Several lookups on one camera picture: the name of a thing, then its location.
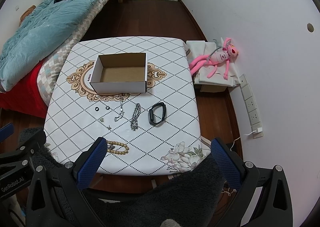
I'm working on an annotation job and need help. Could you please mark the wooden bead bracelet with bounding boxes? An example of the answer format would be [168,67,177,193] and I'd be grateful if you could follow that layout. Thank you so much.
[106,140,130,156]

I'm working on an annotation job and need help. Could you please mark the silver chain necklace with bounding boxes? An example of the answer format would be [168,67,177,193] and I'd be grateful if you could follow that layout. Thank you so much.
[130,102,142,132]

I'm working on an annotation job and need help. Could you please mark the thin silver pendant necklace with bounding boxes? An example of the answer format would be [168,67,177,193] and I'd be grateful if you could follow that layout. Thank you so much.
[114,96,126,122]

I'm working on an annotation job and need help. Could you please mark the black bracelet band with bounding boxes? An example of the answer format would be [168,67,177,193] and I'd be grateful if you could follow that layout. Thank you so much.
[148,102,167,127]

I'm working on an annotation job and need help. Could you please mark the white cardboard box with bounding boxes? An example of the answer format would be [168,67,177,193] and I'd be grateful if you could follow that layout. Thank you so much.
[89,52,148,95]

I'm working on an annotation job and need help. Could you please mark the red bed sheet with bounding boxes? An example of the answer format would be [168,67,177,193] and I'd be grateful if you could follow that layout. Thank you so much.
[0,60,48,119]

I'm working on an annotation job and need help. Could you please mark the black fuzzy garment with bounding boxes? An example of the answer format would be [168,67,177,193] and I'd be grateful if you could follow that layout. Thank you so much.
[19,128,224,226]

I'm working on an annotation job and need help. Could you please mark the white power strip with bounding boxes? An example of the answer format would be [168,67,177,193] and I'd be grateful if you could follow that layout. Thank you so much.
[239,74,263,139]

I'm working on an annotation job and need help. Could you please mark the patterned white tablecloth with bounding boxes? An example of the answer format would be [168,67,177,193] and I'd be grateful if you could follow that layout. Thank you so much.
[44,36,209,176]

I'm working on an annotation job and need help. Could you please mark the white cloth covered box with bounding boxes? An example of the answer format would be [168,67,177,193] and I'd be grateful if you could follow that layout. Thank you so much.
[187,39,240,88]

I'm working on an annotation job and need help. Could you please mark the teal blue quilt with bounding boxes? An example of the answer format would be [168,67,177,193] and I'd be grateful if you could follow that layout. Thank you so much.
[1,0,98,91]

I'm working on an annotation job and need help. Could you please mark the pink panther plush toy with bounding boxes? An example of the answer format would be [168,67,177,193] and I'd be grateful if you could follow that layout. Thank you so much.
[189,38,239,80]

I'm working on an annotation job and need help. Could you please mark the brown plush toy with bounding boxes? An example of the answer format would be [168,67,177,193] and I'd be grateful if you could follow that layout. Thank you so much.
[19,5,36,25]

